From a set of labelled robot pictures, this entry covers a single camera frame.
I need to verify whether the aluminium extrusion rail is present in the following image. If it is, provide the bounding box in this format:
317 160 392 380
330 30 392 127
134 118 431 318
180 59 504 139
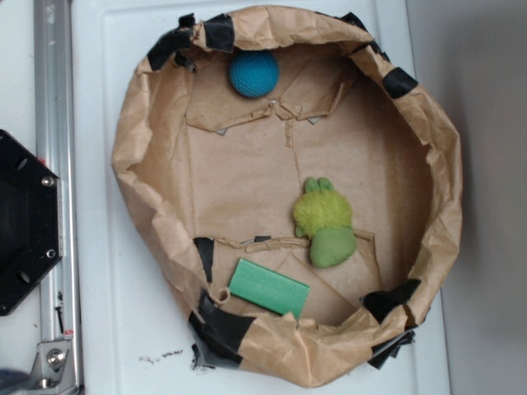
34 1 84 394

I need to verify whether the green plush toy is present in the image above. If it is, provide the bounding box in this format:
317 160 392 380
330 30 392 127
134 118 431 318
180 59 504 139
292 177 357 268

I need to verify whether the blue dimpled ball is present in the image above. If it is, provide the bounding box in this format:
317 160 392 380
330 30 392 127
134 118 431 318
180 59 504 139
229 51 279 98

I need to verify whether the brown paper bin liner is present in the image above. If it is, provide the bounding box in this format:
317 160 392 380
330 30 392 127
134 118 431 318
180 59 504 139
112 6 462 388

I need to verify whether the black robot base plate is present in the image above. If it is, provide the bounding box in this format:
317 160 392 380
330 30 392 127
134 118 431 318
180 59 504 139
1 130 61 317

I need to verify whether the green rectangular foam block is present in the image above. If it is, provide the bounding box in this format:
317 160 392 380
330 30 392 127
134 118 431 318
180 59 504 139
228 258 310 318

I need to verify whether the white tray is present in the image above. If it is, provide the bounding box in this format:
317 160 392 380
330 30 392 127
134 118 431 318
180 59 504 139
71 1 450 394

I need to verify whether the metal corner bracket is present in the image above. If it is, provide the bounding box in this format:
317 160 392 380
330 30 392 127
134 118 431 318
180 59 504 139
23 340 80 394

